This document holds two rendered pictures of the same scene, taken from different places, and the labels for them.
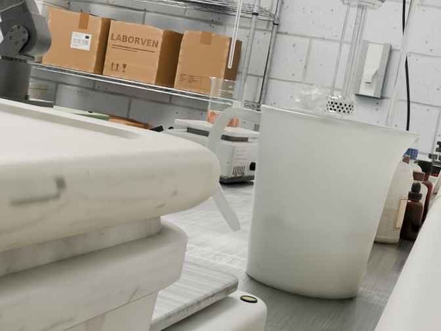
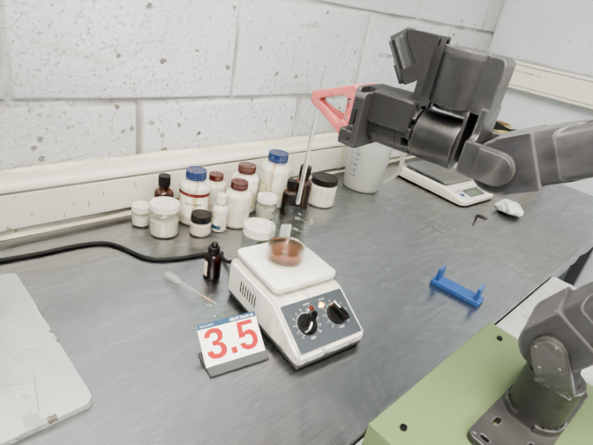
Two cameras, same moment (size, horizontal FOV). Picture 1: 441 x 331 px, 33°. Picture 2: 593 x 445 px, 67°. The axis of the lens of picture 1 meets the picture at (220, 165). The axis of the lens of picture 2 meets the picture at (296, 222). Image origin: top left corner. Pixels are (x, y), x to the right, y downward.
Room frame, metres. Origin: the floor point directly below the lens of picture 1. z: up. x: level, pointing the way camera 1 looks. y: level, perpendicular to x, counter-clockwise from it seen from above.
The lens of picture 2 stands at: (1.86, 0.27, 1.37)
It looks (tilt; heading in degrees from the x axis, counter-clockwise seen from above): 27 degrees down; 204
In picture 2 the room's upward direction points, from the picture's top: 11 degrees clockwise
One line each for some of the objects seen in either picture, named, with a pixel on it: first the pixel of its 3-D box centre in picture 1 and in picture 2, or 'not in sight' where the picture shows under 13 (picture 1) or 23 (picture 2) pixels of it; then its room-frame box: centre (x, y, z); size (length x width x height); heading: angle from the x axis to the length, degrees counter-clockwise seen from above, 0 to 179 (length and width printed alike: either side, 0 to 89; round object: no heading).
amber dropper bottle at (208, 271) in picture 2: not in sight; (213, 259); (1.32, -0.12, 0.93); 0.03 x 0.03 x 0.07
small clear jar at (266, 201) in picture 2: not in sight; (266, 206); (1.05, -0.18, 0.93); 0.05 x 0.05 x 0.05
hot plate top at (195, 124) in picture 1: (218, 128); (286, 262); (1.31, 0.01, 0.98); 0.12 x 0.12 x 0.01; 66
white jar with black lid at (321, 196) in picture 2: not in sight; (322, 190); (0.87, -0.12, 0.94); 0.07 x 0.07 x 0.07
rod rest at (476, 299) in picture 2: not in sight; (458, 284); (1.03, 0.26, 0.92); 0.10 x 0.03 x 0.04; 79
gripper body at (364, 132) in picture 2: not in sight; (392, 122); (1.32, 0.12, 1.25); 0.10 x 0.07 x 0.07; 173
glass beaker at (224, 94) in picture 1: (224, 104); (289, 238); (1.31, 0.01, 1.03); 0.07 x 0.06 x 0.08; 80
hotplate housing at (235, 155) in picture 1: (201, 150); (291, 294); (1.32, 0.04, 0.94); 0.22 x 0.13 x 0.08; 66
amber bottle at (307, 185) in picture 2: not in sight; (302, 187); (0.95, -0.15, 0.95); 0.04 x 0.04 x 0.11
